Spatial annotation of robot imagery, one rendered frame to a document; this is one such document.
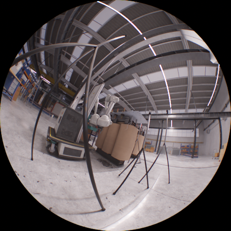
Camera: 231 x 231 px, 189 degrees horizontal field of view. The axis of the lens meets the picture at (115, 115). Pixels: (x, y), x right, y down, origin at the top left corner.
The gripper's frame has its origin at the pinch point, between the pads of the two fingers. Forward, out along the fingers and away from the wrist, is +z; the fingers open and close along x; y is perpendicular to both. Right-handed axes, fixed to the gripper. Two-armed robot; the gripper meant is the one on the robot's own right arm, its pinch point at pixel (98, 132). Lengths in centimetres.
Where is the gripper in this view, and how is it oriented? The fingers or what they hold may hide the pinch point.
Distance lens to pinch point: 166.3
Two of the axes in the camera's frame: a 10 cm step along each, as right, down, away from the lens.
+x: 7.9, 0.5, -6.1
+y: -5.3, -4.4, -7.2
